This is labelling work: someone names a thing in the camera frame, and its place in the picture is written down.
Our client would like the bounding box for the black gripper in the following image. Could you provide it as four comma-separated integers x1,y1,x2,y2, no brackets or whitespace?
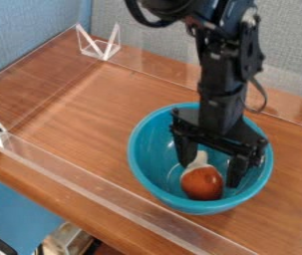
168,96,270,189

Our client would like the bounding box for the brown toy mushroom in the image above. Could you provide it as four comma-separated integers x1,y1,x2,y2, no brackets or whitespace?
179,150,223,201

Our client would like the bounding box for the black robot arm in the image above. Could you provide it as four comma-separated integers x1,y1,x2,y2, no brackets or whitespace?
124,0,267,188

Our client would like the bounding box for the blue plastic bowl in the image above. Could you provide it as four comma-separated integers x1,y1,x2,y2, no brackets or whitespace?
128,103,272,215

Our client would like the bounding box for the clear acrylic back barrier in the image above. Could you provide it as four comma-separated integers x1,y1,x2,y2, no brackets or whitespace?
109,45,302,126

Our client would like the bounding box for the clear acrylic barrier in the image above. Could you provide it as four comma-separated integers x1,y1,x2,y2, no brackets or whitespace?
109,45,302,126
0,132,256,255

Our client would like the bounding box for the clear acrylic front barrier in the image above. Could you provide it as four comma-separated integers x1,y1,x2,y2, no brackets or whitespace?
0,132,256,255

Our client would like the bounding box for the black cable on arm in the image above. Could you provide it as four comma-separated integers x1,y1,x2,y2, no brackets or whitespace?
243,78,270,116

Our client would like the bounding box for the clear acrylic corner bracket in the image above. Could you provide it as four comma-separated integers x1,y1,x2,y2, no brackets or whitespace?
74,24,121,61

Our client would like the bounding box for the metal table leg frame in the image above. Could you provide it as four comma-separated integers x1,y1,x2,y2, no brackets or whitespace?
32,222,93,255

